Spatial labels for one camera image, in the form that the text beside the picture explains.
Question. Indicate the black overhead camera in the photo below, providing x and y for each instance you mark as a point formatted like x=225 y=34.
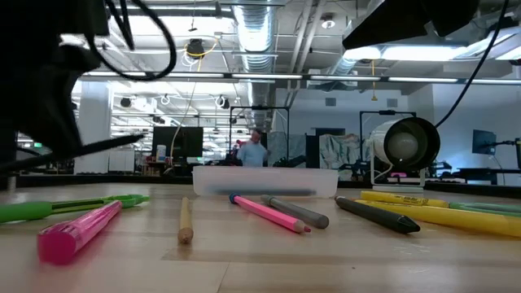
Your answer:
x=195 y=46

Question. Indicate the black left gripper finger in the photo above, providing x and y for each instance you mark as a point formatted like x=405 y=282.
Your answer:
x=45 y=114

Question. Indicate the person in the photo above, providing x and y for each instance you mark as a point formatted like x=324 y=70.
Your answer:
x=252 y=154

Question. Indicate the black aluminium table frame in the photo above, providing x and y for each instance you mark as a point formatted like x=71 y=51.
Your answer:
x=122 y=180

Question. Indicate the pink pencil blue end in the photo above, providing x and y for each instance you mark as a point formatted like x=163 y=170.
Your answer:
x=268 y=213

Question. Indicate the plain wooden pencil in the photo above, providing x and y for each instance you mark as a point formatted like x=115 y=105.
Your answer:
x=185 y=224

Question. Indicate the pink translucent highlighter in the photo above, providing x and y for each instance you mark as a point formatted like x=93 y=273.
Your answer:
x=73 y=236

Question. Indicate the white spot lamp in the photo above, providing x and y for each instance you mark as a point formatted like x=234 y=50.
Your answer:
x=403 y=144

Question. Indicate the green retractable pen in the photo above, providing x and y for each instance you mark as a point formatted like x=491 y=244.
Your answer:
x=24 y=211

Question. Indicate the grey-white crumpled tarp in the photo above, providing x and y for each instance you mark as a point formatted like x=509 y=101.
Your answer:
x=338 y=150

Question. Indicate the white bottle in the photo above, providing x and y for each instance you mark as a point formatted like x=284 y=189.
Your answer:
x=161 y=154

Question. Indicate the clear box with orange lid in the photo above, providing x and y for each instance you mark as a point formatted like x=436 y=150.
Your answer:
x=264 y=179

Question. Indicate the black monitor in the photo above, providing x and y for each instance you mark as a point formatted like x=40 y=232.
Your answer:
x=187 y=142

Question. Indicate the LED light strip bar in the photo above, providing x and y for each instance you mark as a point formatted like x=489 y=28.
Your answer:
x=264 y=76

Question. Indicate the silver ceiling duct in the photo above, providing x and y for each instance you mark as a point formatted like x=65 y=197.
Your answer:
x=254 y=28

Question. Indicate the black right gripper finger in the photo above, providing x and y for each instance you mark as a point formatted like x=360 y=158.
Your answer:
x=390 y=24

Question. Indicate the yellow pen black print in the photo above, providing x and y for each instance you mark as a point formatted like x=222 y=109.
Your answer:
x=403 y=199

